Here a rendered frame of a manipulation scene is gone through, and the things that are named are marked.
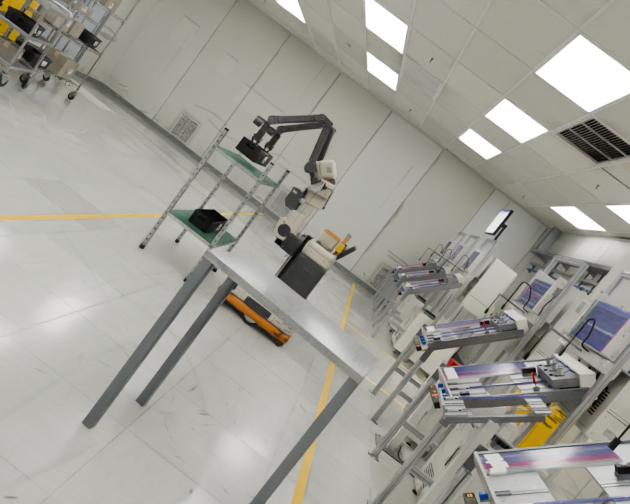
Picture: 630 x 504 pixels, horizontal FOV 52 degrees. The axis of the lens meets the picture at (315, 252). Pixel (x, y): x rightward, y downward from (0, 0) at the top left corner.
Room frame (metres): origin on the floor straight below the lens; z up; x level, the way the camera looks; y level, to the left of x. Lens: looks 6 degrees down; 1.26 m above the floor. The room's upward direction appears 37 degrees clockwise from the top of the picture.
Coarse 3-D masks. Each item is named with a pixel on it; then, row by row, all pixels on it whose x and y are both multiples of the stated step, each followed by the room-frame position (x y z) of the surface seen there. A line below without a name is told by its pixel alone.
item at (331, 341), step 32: (224, 256) 2.32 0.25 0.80; (192, 288) 2.23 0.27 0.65; (224, 288) 2.64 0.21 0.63; (256, 288) 2.21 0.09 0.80; (288, 288) 2.60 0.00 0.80; (160, 320) 2.24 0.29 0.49; (288, 320) 2.17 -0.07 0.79; (320, 320) 2.46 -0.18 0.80; (320, 352) 2.14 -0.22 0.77; (352, 352) 2.34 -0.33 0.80; (160, 384) 2.66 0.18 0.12; (352, 384) 2.11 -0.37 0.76; (96, 416) 2.23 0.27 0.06; (320, 416) 2.12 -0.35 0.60
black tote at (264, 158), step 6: (246, 138) 4.84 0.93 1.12; (240, 144) 4.84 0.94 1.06; (246, 144) 4.84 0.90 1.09; (252, 144) 4.84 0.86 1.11; (240, 150) 4.84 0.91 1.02; (246, 150) 4.84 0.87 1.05; (252, 150) 4.84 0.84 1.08; (258, 150) 4.84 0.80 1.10; (246, 156) 4.84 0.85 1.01; (252, 156) 4.84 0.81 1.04; (258, 156) 4.89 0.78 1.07; (264, 156) 5.08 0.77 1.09; (270, 156) 5.28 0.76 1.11; (258, 162) 5.03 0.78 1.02; (264, 162) 5.23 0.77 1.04
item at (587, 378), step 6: (564, 354) 3.81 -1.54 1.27; (564, 360) 3.68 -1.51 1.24; (570, 360) 3.66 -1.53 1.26; (576, 360) 3.65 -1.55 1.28; (570, 366) 3.54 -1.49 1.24; (576, 366) 3.53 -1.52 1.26; (582, 366) 3.51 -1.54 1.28; (576, 372) 3.41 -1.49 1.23; (582, 372) 3.40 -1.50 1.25; (588, 372) 3.39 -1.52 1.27; (582, 378) 3.36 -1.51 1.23; (588, 378) 3.36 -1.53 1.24; (594, 378) 3.36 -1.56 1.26; (582, 384) 3.36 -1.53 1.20; (588, 384) 3.36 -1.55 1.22
